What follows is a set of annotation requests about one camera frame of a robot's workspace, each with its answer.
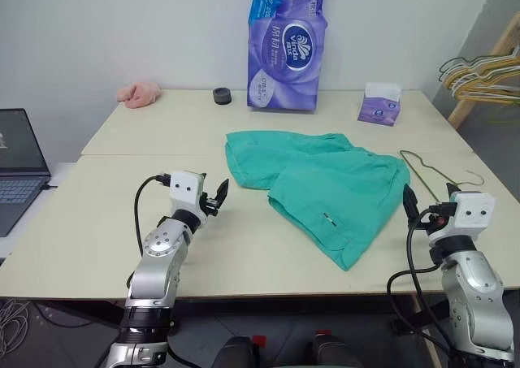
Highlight light wooden clothes rack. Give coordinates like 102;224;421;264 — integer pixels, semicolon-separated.
447;10;520;132

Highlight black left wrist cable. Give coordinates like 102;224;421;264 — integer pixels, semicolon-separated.
134;173;172;260

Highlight olive wire hanger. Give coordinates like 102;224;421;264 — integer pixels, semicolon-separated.
398;149;488;205

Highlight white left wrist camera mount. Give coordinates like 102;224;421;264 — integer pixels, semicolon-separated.
167;171;205;217

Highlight pink plush cloth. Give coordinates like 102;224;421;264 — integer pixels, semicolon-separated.
115;80;161;110

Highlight black table leg bracket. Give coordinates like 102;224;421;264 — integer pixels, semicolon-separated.
390;297;450;337

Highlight white cable bundle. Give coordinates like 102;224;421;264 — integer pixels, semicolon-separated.
0;297;30;353

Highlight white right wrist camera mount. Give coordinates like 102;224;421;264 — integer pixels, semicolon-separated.
426;190;497;240

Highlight black round cap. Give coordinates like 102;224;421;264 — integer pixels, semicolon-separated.
212;86;233;106

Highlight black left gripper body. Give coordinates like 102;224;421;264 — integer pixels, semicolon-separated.
197;192;223;225

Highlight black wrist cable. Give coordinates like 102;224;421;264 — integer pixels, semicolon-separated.
134;173;172;260
386;203;457;355

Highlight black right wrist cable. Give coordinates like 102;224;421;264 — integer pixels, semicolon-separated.
386;203;457;355

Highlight purple Vinda tissue bag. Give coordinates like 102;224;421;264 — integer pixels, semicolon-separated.
245;0;329;114

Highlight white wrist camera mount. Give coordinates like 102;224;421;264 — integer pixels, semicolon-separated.
167;171;205;217
426;190;497;240

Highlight light wooden table leg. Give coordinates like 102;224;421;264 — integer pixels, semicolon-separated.
409;294;444;368

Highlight bundle of hangers on rack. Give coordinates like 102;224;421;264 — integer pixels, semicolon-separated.
443;55;520;95

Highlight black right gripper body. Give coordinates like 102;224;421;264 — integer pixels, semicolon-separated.
414;208;453;234

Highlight white side table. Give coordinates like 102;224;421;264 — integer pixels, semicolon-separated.
0;162;81;266

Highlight thin light green hanger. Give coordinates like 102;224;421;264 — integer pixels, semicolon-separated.
485;97;520;128

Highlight dark rounded shape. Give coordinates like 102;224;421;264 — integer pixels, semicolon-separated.
310;330;366;368
212;335;262;368

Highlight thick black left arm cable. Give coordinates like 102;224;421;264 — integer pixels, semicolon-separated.
166;336;195;366

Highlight green shorts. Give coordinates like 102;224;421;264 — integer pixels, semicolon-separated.
224;130;411;272

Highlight small purple tissue box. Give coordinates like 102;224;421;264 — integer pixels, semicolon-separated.
357;81;402;128

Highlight dark grey laptop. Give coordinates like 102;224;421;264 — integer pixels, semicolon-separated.
0;107;53;238

